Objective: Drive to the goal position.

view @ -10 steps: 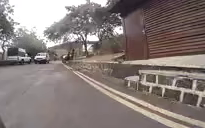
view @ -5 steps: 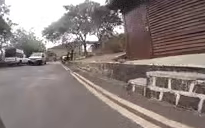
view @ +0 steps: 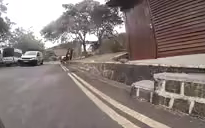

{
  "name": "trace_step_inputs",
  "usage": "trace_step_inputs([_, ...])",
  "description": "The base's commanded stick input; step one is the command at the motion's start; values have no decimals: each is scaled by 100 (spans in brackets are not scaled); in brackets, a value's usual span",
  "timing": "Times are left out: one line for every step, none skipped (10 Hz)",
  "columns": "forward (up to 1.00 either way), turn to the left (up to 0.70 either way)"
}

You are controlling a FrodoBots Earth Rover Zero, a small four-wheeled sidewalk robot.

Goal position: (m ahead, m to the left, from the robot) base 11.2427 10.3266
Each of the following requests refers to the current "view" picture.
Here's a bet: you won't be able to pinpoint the group of people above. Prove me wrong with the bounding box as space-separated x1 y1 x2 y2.
65 48 75 62

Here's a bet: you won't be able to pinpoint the low distant building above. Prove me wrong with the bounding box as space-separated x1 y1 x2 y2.
44 40 101 58

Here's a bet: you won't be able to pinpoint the large tree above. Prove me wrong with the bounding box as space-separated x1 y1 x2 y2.
40 0 125 55

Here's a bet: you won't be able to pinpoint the white van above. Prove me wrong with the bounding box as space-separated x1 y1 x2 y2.
17 50 45 67

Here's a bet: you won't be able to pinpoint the raised concrete pavement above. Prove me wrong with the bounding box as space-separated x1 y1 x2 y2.
69 51 205 69

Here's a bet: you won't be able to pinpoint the red wooden building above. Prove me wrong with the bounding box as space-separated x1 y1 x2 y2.
106 0 205 61

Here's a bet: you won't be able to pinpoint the white bus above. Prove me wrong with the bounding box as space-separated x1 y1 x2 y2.
0 47 24 66

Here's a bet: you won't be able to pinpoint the trees beside road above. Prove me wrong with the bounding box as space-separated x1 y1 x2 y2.
0 0 46 56

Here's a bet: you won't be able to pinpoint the stone retaining wall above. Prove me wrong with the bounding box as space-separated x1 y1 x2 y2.
67 60 205 122

